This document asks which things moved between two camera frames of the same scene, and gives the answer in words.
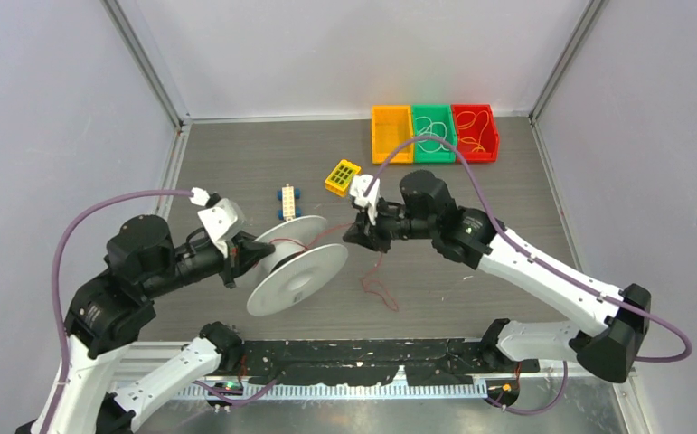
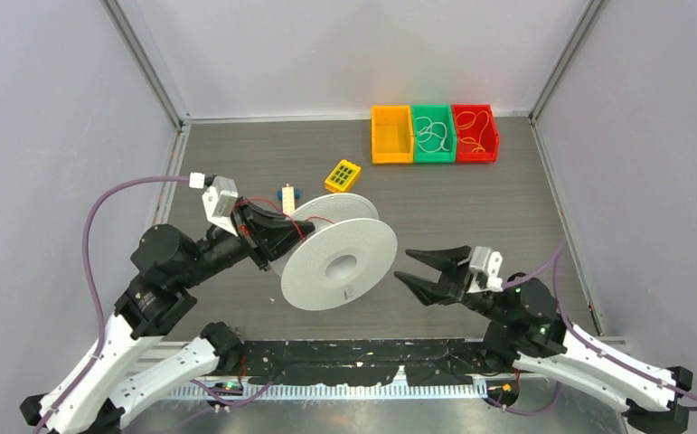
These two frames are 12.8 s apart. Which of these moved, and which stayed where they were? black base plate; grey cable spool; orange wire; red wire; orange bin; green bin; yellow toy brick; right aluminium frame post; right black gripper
Moved: red wire; grey cable spool; right black gripper
Stayed: yellow toy brick; orange wire; right aluminium frame post; green bin; black base plate; orange bin
